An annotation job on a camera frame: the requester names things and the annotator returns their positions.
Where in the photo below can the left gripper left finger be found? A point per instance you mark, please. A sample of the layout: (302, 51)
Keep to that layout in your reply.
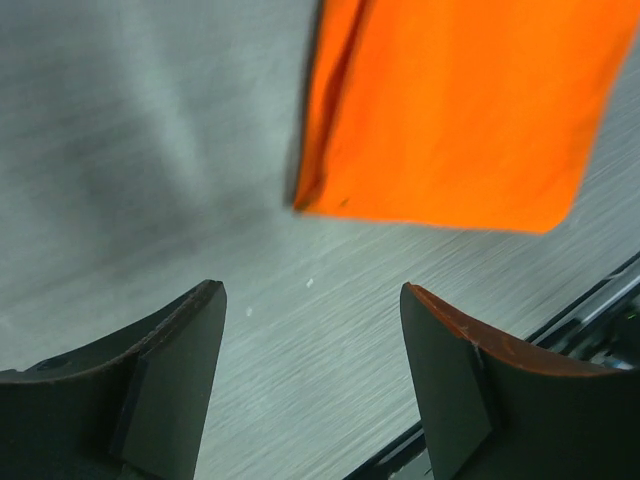
(130, 405)

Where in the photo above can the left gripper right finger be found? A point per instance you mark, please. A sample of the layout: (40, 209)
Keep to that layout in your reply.
(494, 406)

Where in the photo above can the orange t-shirt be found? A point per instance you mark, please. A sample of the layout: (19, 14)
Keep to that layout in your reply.
(461, 114)

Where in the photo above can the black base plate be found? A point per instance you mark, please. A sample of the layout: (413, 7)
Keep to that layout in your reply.
(600, 327)

